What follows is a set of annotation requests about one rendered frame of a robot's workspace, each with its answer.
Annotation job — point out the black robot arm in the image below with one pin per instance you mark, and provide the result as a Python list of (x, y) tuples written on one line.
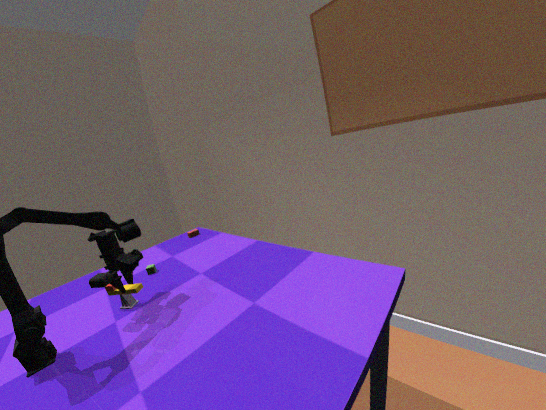
[(31, 348)]

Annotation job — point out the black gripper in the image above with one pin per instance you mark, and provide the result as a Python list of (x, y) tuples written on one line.
[(111, 277)]

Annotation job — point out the green block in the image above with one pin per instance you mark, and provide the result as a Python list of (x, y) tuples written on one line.
[(151, 269)]

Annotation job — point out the small orange block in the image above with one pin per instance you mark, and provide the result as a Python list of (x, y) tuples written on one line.
[(193, 233)]

